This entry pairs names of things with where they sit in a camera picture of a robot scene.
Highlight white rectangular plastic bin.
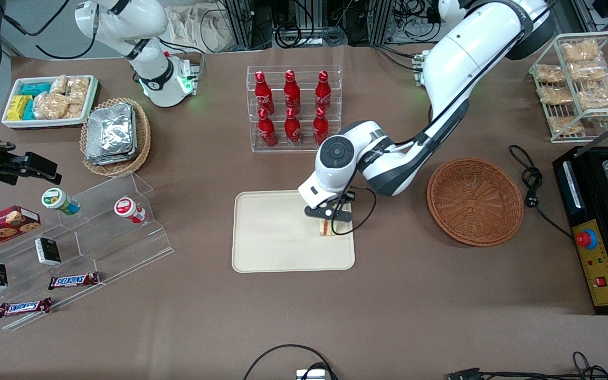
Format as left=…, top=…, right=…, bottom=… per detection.
left=2, top=75, right=99, bottom=130

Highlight black base cables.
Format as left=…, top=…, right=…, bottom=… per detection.
left=372, top=44, right=422, bottom=72

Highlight green lidded cup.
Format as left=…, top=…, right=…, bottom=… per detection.
left=41, top=187, right=81, bottom=216

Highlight black cable with connector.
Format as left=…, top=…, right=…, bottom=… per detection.
left=446, top=351, right=608, bottom=380

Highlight yellow snack packet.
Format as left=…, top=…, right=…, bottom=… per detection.
left=7, top=95, right=33, bottom=121

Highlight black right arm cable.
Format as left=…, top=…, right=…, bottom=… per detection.
left=2, top=0, right=100, bottom=60

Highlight beige plastic tray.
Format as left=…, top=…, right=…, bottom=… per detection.
left=232, top=188, right=356, bottom=273

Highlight red cola bottle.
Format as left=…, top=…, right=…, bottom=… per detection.
left=283, top=70, right=301, bottom=112
left=312, top=107, right=330, bottom=147
left=315, top=71, right=333, bottom=112
left=284, top=108, right=302, bottom=146
left=254, top=71, right=275, bottom=115
left=258, top=108, right=278, bottom=148

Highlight oval light wicker basket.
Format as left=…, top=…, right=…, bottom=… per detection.
left=80, top=98, right=152, bottom=177

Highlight black power cable with plug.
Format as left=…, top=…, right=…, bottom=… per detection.
left=509, top=145, right=574, bottom=241

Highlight round brown wicker basket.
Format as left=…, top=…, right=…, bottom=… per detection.
left=426, top=157, right=525, bottom=248

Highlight black looped cable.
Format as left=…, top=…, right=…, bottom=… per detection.
left=243, top=344, right=339, bottom=380

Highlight bagged fried snack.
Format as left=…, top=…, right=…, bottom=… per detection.
left=577, top=79, right=608, bottom=109
left=549, top=115, right=585, bottom=136
left=561, top=40, right=601, bottom=63
left=568, top=62, right=608, bottom=83
left=539, top=85, right=574, bottom=106
left=536, top=64, right=566, bottom=84

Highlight white wire basket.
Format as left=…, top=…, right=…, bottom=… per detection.
left=528, top=31, right=608, bottom=144

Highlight stacked silver foil containers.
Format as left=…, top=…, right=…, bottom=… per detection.
left=84, top=102, right=139, bottom=166

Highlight coiled black cable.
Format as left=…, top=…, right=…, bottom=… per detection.
left=274, top=23, right=303, bottom=49

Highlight clear acrylic stepped display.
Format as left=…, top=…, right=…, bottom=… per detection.
left=0, top=171, right=175, bottom=331

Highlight white cloth bag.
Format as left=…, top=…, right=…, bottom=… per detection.
left=166, top=4, right=234, bottom=54

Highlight Snickers chocolate bar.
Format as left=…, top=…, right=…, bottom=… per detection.
left=0, top=297, right=53, bottom=319
left=47, top=272, right=101, bottom=291

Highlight black machine with yellow panel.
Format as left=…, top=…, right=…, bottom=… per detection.
left=553, top=145, right=608, bottom=315

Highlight red emergency stop button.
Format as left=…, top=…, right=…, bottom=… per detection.
left=575, top=229, right=599, bottom=250

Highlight clear acrylic bottle rack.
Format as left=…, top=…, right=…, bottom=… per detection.
left=246, top=65, right=342, bottom=153

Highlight red lidded cup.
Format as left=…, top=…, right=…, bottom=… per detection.
left=113, top=197, right=147, bottom=224

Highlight aluminium frame post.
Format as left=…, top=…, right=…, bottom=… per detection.
left=224, top=0, right=255, bottom=51
left=367, top=0, right=392, bottom=46

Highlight triangular sandwich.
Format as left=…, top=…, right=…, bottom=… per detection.
left=318, top=217, right=354, bottom=238

